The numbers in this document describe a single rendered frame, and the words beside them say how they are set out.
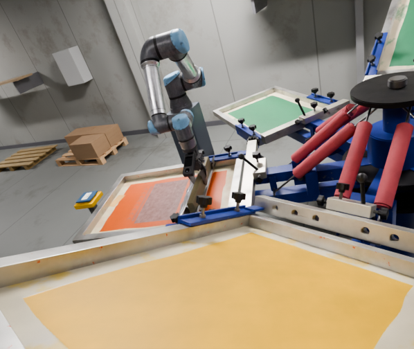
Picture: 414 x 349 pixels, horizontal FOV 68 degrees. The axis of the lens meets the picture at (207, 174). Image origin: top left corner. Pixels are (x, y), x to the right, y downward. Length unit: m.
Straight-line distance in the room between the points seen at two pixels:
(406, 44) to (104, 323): 2.05
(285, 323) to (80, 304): 0.31
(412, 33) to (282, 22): 2.27
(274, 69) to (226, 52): 0.69
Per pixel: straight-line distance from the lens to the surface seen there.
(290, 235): 0.93
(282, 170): 1.40
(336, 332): 0.54
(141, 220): 1.54
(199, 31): 4.58
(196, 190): 1.39
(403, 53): 2.15
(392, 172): 1.12
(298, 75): 4.38
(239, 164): 1.63
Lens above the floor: 1.79
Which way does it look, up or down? 29 degrees down
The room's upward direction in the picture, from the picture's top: 18 degrees counter-clockwise
